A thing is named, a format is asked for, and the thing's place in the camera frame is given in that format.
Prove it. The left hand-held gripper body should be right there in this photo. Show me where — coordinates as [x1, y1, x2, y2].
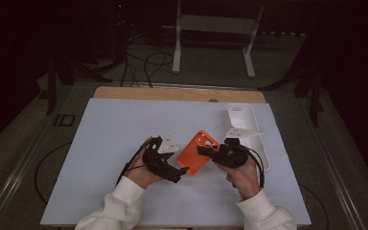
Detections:
[142, 133, 180, 180]

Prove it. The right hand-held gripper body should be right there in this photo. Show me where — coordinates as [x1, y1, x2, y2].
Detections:
[218, 127, 265, 170]

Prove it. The orange phone case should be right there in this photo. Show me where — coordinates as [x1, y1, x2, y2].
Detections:
[175, 129, 221, 176]

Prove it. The white phone case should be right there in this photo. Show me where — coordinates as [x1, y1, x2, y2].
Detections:
[225, 103, 271, 172]

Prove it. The person's left hand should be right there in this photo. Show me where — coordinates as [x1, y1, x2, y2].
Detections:
[125, 136, 166, 190]

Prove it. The person's right hand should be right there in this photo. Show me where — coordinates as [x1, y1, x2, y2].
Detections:
[215, 155, 264, 201]

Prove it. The pale table mat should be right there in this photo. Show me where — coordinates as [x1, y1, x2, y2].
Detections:
[40, 97, 312, 228]

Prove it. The black tripod stand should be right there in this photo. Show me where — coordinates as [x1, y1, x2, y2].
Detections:
[258, 63, 326, 128]
[44, 47, 113, 116]

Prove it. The grey metal stand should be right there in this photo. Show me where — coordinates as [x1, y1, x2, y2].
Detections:
[162, 0, 266, 80]

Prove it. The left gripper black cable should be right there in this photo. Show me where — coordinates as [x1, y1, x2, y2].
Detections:
[115, 138, 151, 188]

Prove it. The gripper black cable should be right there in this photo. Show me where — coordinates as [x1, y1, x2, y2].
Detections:
[115, 138, 151, 188]
[236, 145, 266, 190]

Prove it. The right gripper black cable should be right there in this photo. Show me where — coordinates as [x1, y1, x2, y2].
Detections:
[236, 145, 266, 190]

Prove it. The metal floor rail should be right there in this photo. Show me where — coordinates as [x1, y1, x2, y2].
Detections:
[298, 95, 368, 230]
[0, 121, 57, 230]
[121, 81, 269, 92]

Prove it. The looped black floor cable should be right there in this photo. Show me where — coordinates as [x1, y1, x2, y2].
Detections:
[143, 51, 174, 89]

